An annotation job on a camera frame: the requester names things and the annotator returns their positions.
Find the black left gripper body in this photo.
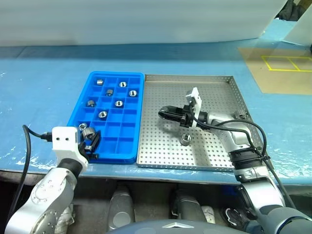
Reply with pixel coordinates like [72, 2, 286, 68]
[78, 142, 100, 158]

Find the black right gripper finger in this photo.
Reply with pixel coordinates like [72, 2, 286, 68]
[162, 105, 183, 114]
[157, 111, 183, 120]

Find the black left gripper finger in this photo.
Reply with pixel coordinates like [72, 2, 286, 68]
[90, 130, 102, 154]

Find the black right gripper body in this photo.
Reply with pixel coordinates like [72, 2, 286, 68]
[179, 104, 196, 129]

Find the blue compartment tray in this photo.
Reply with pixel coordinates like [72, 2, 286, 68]
[66, 71, 145, 164]

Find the perforated steel tray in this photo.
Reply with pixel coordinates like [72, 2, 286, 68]
[136, 74, 255, 173]

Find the grey rounded leg shell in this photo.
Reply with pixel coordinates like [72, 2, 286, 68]
[107, 186, 136, 231]
[170, 190, 208, 222]

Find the white shoe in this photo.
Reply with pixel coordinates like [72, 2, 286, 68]
[55, 204, 76, 232]

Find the yellow tape rectangle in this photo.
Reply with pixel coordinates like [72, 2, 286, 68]
[261, 56, 312, 72]

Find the brown cardboard mat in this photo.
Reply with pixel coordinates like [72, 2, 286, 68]
[237, 46, 312, 95]

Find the large white foam board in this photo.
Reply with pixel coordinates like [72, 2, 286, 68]
[0, 0, 288, 47]

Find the black shoe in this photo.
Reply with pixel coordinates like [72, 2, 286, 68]
[220, 206, 247, 226]

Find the blue-grey robot torso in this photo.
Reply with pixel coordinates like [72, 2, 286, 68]
[104, 219, 254, 234]

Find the small white board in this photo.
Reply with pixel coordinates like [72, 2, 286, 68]
[282, 4, 312, 47]

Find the dark fabric bundle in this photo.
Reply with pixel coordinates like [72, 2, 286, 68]
[274, 0, 307, 21]

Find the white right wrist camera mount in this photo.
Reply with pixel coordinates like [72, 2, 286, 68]
[185, 87, 203, 129]

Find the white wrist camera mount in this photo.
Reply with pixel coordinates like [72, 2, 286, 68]
[185, 87, 203, 129]
[51, 126, 90, 170]

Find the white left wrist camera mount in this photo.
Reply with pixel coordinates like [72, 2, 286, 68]
[51, 126, 90, 170]

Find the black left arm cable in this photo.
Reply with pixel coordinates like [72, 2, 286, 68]
[6, 124, 53, 221]

